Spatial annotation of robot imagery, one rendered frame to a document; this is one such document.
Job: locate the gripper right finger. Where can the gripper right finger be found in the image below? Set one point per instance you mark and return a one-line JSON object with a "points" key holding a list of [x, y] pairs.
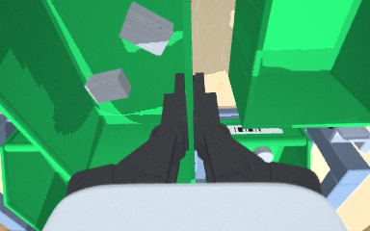
{"points": [[226, 160]]}

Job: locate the grey metal disc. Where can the grey metal disc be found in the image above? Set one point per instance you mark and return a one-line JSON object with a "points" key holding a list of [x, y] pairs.
{"points": [[265, 153]]}

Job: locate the green bin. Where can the green bin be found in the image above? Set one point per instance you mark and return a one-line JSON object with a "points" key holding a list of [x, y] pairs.
{"points": [[49, 49], [290, 146], [315, 66], [32, 185]]}

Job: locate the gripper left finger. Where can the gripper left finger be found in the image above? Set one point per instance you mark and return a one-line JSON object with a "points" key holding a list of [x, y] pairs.
{"points": [[154, 162]]}

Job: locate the grey metal block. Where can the grey metal block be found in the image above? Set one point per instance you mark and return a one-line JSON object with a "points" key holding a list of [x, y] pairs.
{"points": [[146, 29], [108, 86]]}

